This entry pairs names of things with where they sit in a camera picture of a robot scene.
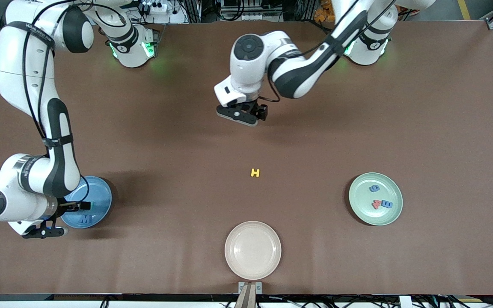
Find orange snack bags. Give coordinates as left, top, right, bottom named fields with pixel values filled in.
left=315, top=0, right=337, bottom=23

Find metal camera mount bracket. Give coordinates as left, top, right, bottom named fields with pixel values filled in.
left=235, top=281, right=262, bottom=308

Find beige plate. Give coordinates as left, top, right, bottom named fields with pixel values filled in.
left=224, top=221, right=282, bottom=281

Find green plate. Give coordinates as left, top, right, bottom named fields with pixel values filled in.
left=348, top=172, right=404, bottom=226

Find white power strip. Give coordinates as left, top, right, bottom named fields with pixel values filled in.
left=140, top=0, right=179, bottom=16

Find blue plate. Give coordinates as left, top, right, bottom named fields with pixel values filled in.
left=60, top=176, right=113, bottom=229

